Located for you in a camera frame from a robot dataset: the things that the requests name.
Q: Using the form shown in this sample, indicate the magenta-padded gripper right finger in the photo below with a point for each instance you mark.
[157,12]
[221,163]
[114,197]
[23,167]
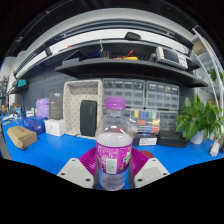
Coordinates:
[151,171]

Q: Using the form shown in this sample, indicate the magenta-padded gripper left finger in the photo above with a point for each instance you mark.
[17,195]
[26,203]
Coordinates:
[75,173]

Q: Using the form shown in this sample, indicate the clear purple-capped drink bottle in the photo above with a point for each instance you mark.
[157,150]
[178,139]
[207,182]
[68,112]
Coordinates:
[113,146]

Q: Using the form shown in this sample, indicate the black box with white label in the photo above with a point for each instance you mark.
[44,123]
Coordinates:
[145,140]

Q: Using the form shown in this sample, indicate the black flat case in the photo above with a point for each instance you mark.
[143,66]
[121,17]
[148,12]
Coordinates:
[171,139]

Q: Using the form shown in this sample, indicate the white carton box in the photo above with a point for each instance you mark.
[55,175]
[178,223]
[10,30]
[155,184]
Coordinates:
[55,127]

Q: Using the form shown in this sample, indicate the clear organizer with coloured parts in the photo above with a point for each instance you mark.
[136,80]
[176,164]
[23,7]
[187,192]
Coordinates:
[145,121]

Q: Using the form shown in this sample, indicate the black rectangular speaker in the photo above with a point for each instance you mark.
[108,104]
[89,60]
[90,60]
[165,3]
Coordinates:
[88,118]

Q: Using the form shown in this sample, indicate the white plant pot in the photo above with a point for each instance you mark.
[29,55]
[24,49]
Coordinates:
[197,137]

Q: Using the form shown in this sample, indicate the beige dotted open box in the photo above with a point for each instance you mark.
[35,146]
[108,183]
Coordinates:
[71,110]

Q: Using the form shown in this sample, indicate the blue carton box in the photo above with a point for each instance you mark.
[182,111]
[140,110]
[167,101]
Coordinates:
[34,124]

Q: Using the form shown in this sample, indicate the brown cardboard box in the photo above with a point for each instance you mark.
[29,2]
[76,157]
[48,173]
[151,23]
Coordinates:
[21,136]

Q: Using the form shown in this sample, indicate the dark grey upright box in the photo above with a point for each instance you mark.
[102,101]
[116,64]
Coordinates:
[56,106]

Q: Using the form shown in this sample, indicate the green leafy plant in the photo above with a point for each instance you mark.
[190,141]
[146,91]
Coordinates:
[196,116]

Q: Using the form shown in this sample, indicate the purple plastic bag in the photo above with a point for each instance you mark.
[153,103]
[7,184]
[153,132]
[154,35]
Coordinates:
[42,107]

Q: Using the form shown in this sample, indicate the dark overhead shelf unit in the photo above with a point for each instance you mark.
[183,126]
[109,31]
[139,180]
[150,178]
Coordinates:
[126,68]

